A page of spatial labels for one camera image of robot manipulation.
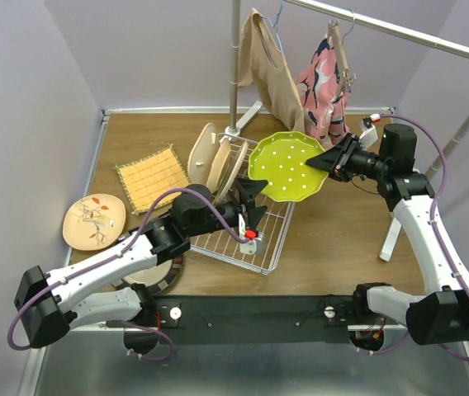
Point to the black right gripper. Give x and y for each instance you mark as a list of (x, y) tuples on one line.
[(336, 161)]

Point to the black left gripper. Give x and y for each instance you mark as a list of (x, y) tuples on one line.
[(249, 190)]

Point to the cream green floral plate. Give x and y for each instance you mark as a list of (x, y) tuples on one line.
[(232, 172)]

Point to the green polka dot plate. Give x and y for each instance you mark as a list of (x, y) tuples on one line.
[(281, 160)]

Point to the bird pattern beige plate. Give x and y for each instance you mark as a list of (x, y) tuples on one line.
[(218, 165)]

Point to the yellow woven placemat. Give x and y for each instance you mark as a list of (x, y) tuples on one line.
[(145, 179)]

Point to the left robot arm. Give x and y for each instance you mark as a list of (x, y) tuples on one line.
[(51, 303)]

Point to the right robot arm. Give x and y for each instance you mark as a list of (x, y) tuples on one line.
[(441, 315)]

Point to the pink patterned hanging garment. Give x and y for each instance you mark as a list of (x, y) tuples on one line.
[(323, 108)]

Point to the beige hanging shirt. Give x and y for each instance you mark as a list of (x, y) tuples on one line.
[(262, 65)]

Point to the black rimmed silver plate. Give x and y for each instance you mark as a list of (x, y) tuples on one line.
[(156, 279)]

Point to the wooden clip hanger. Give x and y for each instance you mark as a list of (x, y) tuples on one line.
[(346, 78)]

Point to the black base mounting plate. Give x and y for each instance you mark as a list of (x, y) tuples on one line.
[(200, 320)]

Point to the beige plate orange leaves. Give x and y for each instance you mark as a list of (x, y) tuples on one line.
[(94, 222)]

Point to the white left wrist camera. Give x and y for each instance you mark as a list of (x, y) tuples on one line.
[(253, 241)]

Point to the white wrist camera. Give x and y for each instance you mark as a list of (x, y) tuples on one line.
[(369, 134), (253, 241)]

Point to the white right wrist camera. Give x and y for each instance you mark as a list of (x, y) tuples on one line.
[(369, 134)]

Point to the white clothes rack frame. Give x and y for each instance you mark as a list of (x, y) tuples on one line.
[(236, 124)]

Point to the blue wire hanger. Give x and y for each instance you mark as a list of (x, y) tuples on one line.
[(274, 25)]

